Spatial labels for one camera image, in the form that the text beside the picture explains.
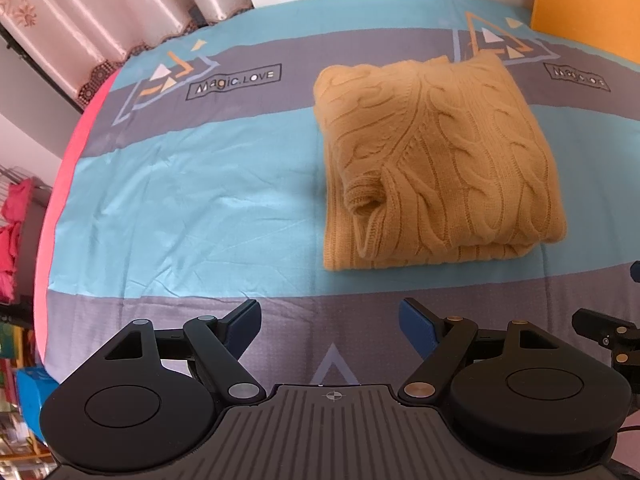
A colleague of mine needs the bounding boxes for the pink mattress edge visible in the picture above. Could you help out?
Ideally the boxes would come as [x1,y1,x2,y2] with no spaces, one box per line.
[34,67,123,366]

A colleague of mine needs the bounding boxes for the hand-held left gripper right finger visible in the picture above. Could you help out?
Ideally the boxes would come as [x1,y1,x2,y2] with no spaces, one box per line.
[398,298,557,406]

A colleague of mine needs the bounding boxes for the pink clothes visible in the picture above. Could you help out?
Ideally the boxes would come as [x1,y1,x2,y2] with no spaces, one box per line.
[0,180,37,304]

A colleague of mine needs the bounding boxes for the blue and grey printed bedsheet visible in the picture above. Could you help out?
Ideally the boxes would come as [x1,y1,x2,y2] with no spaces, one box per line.
[36,0,640,392]

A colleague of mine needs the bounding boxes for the orange wooden board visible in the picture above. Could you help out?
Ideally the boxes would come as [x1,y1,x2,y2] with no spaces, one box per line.
[530,0,640,62]

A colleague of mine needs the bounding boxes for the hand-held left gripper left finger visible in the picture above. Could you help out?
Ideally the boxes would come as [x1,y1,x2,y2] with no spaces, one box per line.
[104,299,267,407]

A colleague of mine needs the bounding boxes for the pink embroidered curtain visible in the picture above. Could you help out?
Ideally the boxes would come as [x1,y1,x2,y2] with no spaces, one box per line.
[0,0,254,111]

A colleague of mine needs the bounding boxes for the mustard cable-knit cardigan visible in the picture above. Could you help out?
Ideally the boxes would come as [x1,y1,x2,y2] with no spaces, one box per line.
[313,55,569,272]

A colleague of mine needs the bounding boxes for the blue box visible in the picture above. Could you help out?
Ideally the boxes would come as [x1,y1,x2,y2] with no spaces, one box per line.
[16,366,62,413]

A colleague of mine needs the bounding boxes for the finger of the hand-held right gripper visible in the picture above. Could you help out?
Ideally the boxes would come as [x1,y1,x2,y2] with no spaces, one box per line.
[571,307,640,377]

